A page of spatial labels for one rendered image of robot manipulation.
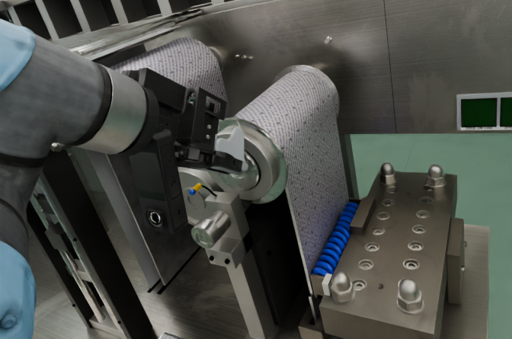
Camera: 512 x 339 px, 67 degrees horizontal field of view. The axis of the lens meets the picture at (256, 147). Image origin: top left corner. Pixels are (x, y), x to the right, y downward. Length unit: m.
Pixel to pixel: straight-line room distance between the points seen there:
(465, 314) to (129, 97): 0.66
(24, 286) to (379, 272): 0.55
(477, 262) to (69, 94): 0.78
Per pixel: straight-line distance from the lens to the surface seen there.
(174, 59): 0.77
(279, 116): 0.59
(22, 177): 0.33
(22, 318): 0.20
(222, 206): 0.59
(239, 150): 0.50
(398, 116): 0.82
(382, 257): 0.70
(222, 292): 0.90
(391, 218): 0.78
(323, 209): 0.72
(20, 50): 0.31
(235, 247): 0.61
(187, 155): 0.41
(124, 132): 0.35
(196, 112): 0.42
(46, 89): 0.31
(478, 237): 0.95
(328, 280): 0.64
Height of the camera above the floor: 1.50
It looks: 24 degrees down
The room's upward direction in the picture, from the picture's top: 15 degrees counter-clockwise
